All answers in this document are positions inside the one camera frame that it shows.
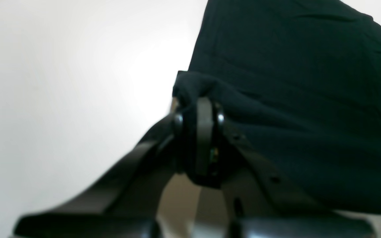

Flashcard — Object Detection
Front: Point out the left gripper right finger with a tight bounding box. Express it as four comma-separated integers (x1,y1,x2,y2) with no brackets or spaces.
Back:
195,98,376,238

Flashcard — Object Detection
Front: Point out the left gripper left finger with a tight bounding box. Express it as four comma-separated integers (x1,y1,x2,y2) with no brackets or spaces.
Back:
14,113,183,238

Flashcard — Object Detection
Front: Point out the black T-shirt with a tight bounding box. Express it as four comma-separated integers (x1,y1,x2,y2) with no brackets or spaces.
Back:
173,0,381,214

